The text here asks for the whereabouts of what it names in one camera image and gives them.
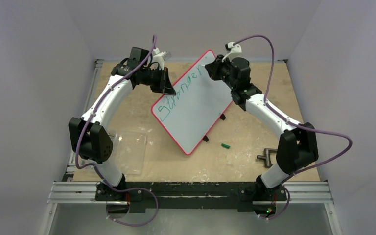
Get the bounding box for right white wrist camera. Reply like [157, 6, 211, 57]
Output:
[222, 42, 242, 62]

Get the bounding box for aluminium frame rail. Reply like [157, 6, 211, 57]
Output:
[47, 182, 333, 204]

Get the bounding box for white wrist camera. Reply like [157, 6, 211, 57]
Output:
[152, 48, 172, 70]
[222, 42, 242, 62]

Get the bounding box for grey metal crank handle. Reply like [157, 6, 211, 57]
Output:
[257, 148, 277, 169]

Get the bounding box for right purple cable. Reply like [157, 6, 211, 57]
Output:
[232, 34, 353, 221]

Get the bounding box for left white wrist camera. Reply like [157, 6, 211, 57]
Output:
[152, 48, 172, 70]

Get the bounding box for clear plastic screw box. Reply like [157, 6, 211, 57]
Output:
[112, 131, 147, 175]

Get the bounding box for red-framed whiteboard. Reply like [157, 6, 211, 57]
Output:
[151, 50, 232, 155]

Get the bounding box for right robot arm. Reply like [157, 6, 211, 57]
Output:
[204, 55, 319, 199]

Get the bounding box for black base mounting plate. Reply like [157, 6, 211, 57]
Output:
[95, 182, 287, 213]

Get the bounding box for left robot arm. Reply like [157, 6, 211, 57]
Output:
[68, 47, 176, 200]

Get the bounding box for green marker cap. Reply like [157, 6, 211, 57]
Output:
[221, 143, 231, 149]

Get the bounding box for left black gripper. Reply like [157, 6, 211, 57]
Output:
[141, 67, 176, 96]

